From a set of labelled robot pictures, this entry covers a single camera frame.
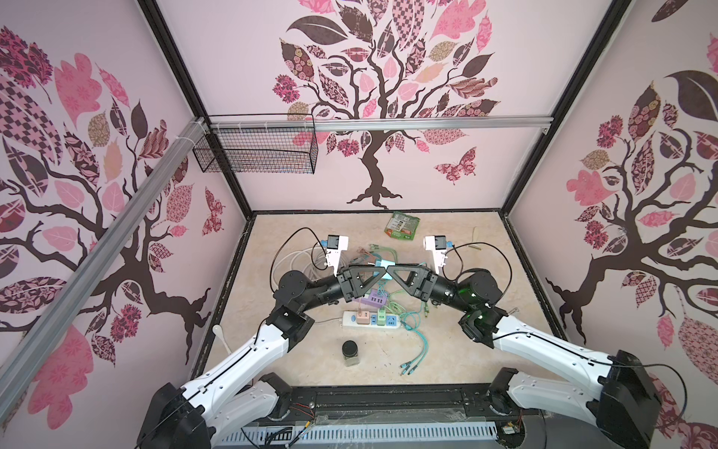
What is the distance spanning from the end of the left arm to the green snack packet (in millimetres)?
545

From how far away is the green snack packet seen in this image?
45.6 inches

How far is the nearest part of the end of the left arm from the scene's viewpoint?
567mm
